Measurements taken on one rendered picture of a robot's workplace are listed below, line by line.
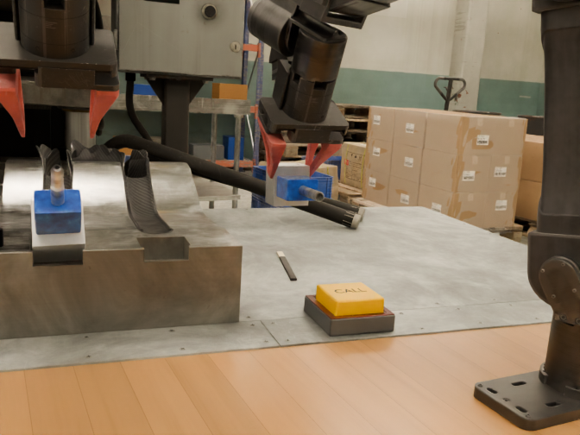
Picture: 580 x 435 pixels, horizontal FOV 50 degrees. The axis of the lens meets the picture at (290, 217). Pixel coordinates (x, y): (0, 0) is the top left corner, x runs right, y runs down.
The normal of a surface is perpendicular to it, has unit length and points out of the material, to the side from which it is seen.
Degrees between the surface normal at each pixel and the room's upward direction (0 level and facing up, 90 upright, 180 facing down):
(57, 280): 90
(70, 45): 118
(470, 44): 90
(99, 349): 0
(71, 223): 137
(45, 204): 47
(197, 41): 90
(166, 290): 90
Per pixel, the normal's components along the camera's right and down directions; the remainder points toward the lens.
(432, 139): -0.90, -0.08
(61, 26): 0.46, 0.66
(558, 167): -0.69, 0.07
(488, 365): 0.06, -0.98
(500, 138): 0.40, 0.36
